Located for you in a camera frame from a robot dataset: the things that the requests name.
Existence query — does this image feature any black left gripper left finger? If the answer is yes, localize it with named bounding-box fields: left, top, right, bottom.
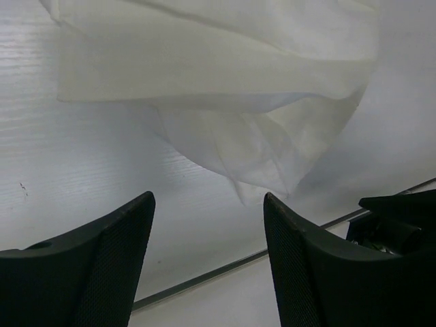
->
left=1, top=191, right=155, bottom=326

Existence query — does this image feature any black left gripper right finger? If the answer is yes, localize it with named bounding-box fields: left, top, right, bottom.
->
left=263, top=194, right=435, bottom=326

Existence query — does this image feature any white pleated skirt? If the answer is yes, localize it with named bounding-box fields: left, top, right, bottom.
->
left=42, top=1, right=380, bottom=204

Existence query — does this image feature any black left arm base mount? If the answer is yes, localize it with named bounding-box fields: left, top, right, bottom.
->
left=347, top=190, right=435, bottom=255

